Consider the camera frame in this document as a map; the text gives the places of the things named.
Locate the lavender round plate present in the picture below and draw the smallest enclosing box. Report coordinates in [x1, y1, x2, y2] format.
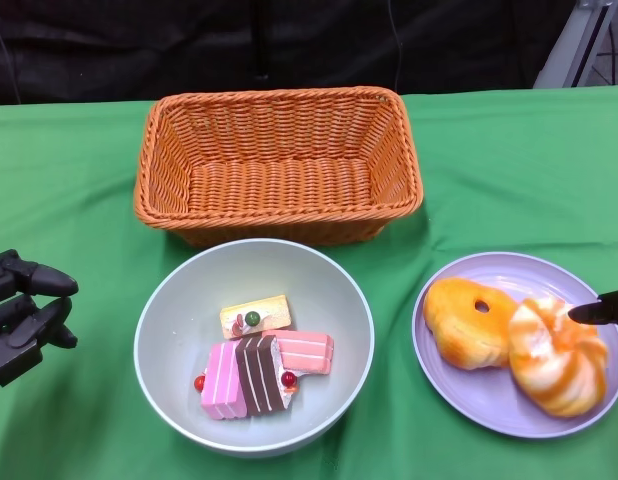
[412, 251, 618, 440]

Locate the aluminium frame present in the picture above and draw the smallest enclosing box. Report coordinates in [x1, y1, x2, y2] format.
[531, 0, 618, 90]

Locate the chocolate layered cake slice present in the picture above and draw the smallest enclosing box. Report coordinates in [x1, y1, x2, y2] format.
[235, 334, 299, 416]

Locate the yellow cake slice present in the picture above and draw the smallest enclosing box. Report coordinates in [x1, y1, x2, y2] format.
[219, 294, 293, 341]

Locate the green tablecloth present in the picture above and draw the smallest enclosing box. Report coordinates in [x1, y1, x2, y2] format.
[0, 84, 618, 480]

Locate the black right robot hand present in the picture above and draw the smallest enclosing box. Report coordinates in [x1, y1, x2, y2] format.
[568, 288, 618, 326]

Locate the magenta pink cake slice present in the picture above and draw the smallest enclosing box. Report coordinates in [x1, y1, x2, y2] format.
[193, 342, 248, 421]

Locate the black backdrop cloth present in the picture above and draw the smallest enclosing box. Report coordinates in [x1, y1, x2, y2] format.
[0, 0, 575, 106]

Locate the grey round bowl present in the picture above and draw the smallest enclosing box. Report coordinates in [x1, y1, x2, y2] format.
[133, 238, 376, 459]

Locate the ring-shaped golden bread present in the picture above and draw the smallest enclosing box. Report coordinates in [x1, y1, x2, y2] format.
[422, 277, 520, 371]

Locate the striped croissant bread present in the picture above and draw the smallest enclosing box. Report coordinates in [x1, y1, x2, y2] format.
[507, 296, 609, 419]

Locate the orange wicker basket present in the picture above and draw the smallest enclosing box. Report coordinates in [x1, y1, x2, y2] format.
[132, 85, 424, 248]

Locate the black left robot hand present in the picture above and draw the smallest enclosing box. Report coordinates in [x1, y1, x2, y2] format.
[0, 248, 80, 389]

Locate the salmon pink cake slice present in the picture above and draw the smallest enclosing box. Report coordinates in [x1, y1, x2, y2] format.
[263, 329, 335, 376]

